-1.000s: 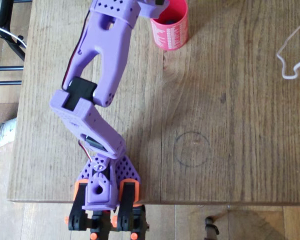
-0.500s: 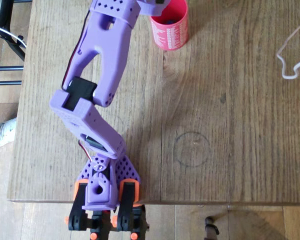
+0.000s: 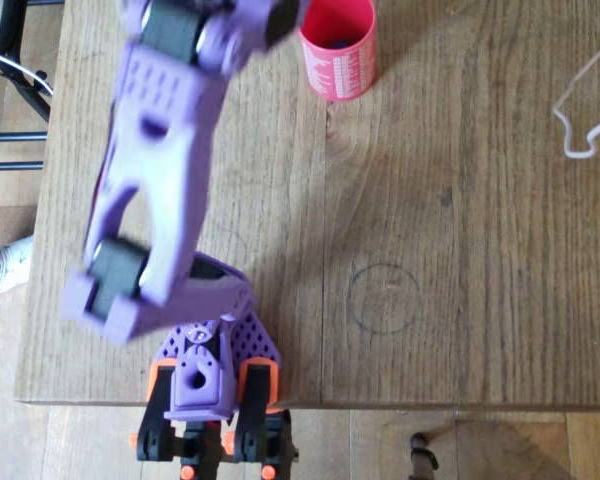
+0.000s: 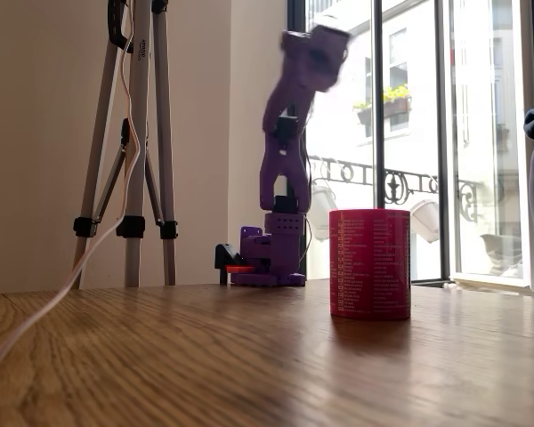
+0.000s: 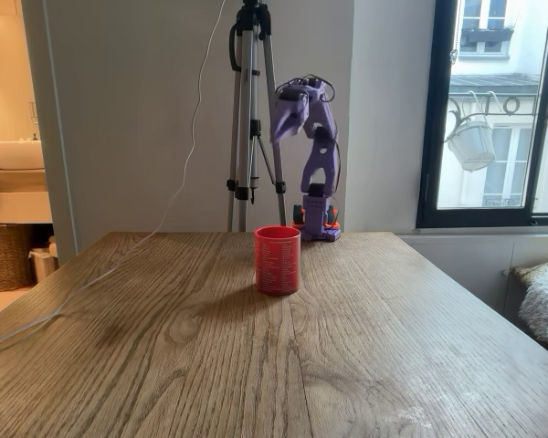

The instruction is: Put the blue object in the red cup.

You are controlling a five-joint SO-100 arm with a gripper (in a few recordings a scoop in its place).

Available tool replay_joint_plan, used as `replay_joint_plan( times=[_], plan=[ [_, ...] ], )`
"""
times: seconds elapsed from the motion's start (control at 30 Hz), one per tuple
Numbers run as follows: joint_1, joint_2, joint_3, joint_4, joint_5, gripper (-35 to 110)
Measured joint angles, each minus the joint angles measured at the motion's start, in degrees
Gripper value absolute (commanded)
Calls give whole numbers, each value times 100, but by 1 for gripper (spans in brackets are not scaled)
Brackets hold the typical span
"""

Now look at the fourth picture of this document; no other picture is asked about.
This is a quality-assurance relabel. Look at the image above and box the red cup with white print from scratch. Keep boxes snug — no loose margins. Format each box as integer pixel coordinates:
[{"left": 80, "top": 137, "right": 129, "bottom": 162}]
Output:
[{"left": 328, "top": 207, "right": 412, "bottom": 321}]

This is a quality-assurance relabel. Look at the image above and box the flower box with yellow flowers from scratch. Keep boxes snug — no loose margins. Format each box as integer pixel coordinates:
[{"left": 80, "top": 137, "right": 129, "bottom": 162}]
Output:
[{"left": 352, "top": 84, "right": 413, "bottom": 126}]

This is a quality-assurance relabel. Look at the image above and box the white hanging flower pot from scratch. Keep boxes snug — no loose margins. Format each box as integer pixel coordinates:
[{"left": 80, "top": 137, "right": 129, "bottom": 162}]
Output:
[
  {"left": 408, "top": 199, "right": 441, "bottom": 244},
  {"left": 309, "top": 180, "right": 338, "bottom": 242}
]

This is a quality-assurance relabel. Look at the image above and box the black wrought iron railing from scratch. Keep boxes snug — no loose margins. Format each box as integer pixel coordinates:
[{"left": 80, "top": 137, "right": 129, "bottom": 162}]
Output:
[{"left": 309, "top": 154, "right": 486, "bottom": 223}]

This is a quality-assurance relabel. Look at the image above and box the silver tripod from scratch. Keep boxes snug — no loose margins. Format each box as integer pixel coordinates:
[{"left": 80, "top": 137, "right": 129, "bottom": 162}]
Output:
[{"left": 72, "top": 0, "right": 179, "bottom": 290}]

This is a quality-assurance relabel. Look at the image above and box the white window door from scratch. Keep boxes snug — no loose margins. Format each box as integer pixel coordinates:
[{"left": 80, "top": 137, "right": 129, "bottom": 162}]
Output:
[{"left": 444, "top": 0, "right": 534, "bottom": 293}]

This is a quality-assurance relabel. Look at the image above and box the black clamp with orange lever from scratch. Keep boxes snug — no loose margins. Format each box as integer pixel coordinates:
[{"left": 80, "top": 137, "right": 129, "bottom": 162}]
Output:
[{"left": 214, "top": 243, "right": 255, "bottom": 286}]

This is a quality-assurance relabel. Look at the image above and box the grey stone planter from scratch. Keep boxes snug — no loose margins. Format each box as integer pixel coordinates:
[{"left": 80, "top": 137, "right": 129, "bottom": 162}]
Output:
[{"left": 479, "top": 233, "right": 522, "bottom": 277}]

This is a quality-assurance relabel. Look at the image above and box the dark window frame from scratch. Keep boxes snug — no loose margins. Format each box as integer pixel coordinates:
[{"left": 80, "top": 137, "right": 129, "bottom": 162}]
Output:
[{"left": 287, "top": 0, "right": 451, "bottom": 286}]

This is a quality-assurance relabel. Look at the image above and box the white cable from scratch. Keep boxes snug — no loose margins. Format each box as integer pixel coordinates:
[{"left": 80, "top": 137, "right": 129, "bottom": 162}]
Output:
[{"left": 0, "top": 0, "right": 142, "bottom": 389}]

